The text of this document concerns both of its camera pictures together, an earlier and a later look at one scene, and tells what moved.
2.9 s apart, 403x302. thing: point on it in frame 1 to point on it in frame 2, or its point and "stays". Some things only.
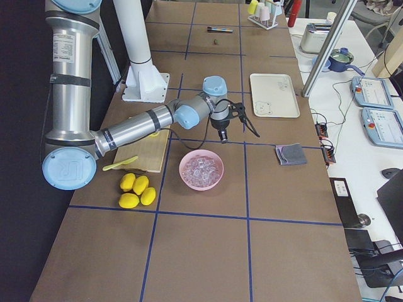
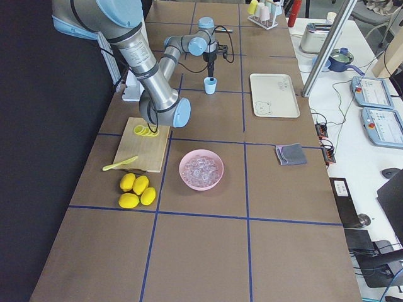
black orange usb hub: (322, 130) stays
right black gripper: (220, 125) to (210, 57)
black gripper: (236, 107) to (223, 50)
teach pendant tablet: (371, 92) stays
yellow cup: (252, 7) stays
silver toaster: (313, 38) stays
